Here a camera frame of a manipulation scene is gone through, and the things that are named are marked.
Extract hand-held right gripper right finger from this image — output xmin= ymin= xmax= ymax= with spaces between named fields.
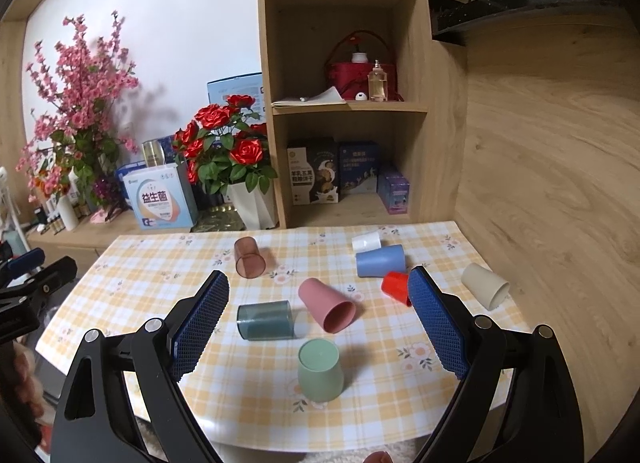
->
xmin=407 ymin=265 xmax=576 ymax=463

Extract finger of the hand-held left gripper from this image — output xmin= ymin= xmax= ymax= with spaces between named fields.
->
xmin=7 ymin=248 xmax=47 ymax=278
xmin=0 ymin=256 xmax=79 ymax=308

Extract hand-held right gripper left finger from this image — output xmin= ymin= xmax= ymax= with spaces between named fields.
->
xmin=50 ymin=270 xmax=230 ymax=463

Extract red plastic cup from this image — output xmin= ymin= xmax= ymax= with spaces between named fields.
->
xmin=381 ymin=271 xmax=413 ymax=307

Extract beige plastic cup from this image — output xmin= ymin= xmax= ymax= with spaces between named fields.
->
xmin=461 ymin=263 xmax=510 ymax=310

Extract teal transparent cup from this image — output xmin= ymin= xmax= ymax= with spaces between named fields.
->
xmin=236 ymin=299 xmax=295 ymax=341

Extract blue plastic cup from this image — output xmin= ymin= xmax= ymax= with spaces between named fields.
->
xmin=355 ymin=244 xmax=406 ymax=279

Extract brown transparent cup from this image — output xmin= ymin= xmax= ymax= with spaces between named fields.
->
xmin=234 ymin=237 xmax=266 ymax=280

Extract white plastic cup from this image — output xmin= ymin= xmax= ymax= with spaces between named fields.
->
xmin=351 ymin=231 xmax=383 ymax=253

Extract pink plastic cup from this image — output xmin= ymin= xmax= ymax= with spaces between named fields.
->
xmin=298 ymin=278 xmax=357 ymax=334

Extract green plastic cup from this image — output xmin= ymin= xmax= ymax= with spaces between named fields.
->
xmin=297 ymin=338 xmax=345 ymax=404

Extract person's left hand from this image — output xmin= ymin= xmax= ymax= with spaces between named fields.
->
xmin=9 ymin=340 xmax=46 ymax=426

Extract wooden sideboard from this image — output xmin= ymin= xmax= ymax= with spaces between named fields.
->
xmin=26 ymin=213 xmax=147 ymax=274

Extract row of small dark bottles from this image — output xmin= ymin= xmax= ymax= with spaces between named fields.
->
xmin=30 ymin=203 xmax=66 ymax=237

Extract white plastic bottle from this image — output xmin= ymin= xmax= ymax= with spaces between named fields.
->
xmin=56 ymin=192 xmax=80 ymax=233

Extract pink cloth item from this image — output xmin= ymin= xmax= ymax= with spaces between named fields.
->
xmin=90 ymin=207 xmax=124 ymax=225

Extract yellow checked floral tablecloth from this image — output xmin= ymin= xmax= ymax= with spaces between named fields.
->
xmin=35 ymin=221 xmax=532 ymax=444

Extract gold foil tray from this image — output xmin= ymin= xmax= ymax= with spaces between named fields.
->
xmin=192 ymin=207 xmax=246 ymax=233

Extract white and blue supplement box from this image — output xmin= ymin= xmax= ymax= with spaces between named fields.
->
xmin=122 ymin=163 xmax=199 ymax=233

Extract white faceted flower pot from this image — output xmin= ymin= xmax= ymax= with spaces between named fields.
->
xmin=226 ymin=182 xmax=279 ymax=232

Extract purple carton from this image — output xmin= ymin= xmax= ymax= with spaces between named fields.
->
xmin=377 ymin=166 xmax=411 ymax=216

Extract clear drinking glass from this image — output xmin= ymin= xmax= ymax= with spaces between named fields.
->
xmin=142 ymin=139 xmax=166 ymax=168

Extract pink artificial blossom branches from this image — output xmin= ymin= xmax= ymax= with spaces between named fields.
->
xmin=15 ymin=10 xmax=142 ymax=206

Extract dark blue carton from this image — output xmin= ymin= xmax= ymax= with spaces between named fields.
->
xmin=338 ymin=141 xmax=381 ymax=194

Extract red artificial rose bouquet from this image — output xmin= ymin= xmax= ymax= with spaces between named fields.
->
xmin=172 ymin=94 xmax=279 ymax=197

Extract white and dark food box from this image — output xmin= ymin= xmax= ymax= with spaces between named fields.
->
xmin=287 ymin=138 xmax=341 ymax=206

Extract wooden shelf unit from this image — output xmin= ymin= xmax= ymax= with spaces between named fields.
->
xmin=256 ymin=0 xmax=469 ymax=232

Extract light blue cardboard box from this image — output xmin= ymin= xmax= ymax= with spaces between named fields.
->
xmin=206 ymin=73 xmax=264 ymax=117

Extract clear perfume bottle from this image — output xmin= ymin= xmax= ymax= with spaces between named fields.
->
xmin=367 ymin=59 xmax=389 ymax=103

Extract white paper booklet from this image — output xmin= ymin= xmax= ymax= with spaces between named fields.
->
xmin=271 ymin=87 xmax=350 ymax=109

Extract red basket with handle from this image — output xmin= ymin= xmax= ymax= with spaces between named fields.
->
xmin=324 ymin=30 xmax=402 ymax=102

